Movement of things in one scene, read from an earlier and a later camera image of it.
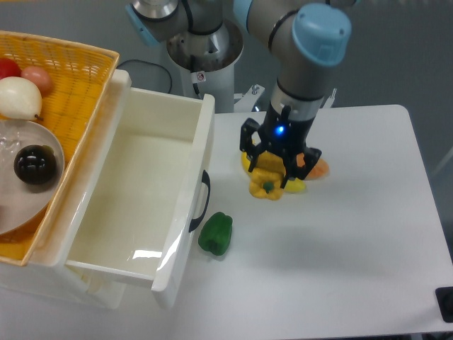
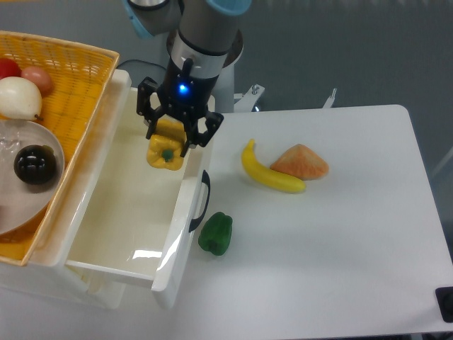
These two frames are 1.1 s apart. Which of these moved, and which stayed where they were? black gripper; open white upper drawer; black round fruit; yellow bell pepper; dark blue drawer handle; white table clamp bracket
Moved: black gripper; yellow bell pepper
Stayed: white table clamp bracket; black round fruit; open white upper drawer; dark blue drawer handle
